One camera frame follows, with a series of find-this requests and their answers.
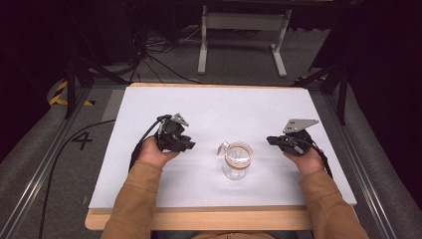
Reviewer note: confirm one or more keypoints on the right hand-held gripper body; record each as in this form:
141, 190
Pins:
297, 139

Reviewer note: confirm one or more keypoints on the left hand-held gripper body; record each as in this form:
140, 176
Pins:
170, 131

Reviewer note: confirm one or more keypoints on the person's right hand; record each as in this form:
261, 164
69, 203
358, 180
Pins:
308, 162

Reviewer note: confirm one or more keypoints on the person's left hand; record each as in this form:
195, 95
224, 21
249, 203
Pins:
153, 154

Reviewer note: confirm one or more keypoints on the white table sheet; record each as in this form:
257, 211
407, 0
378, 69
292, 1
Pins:
215, 109

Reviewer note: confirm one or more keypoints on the clear glass jar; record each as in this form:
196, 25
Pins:
237, 161

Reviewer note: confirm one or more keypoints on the black tripod stand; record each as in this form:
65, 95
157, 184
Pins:
335, 78
74, 73

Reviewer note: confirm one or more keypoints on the wooden table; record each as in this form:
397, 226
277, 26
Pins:
212, 219

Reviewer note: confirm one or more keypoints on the yellow black floor tape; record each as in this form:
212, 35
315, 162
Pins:
59, 96

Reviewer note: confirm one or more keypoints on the aluminium floor rail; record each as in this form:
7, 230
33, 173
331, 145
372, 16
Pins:
36, 166
361, 159

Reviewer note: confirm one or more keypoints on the white metal desk frame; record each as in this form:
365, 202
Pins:
244, 21

